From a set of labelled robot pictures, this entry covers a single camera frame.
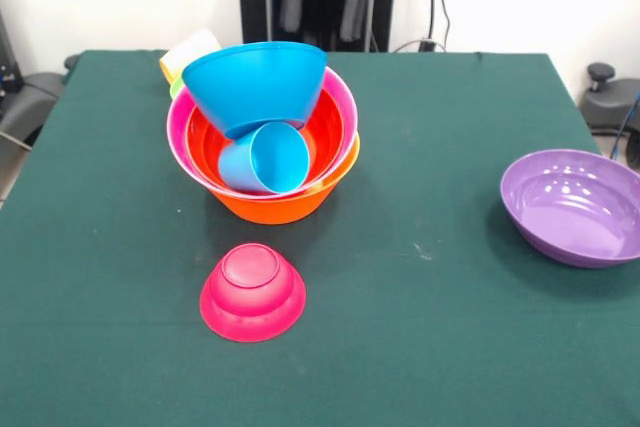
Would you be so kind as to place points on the medium blue bowl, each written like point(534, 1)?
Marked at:
point(255, 82)

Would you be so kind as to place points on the red-orange bowl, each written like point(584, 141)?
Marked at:
point(327, 132)

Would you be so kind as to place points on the blue cup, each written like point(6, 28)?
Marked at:
point(277, 159)

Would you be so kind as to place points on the large pink bowl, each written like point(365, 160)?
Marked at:
point(176, 127)

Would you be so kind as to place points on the large orange bowl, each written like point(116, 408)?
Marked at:
point(280, 209)

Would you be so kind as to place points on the small crimson bowl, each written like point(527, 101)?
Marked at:
point(252, 297)

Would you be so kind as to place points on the yellow cup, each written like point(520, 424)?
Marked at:
point(185, 49)

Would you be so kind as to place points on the small green bowl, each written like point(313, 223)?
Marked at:
point(175, 88)

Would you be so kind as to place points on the black equipment box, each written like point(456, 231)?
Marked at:
point(7, 67)

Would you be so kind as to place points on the purple bowl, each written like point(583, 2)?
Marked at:
point(575, 207)

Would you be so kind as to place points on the dark green tablecloth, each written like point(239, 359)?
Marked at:
point(320, 347)

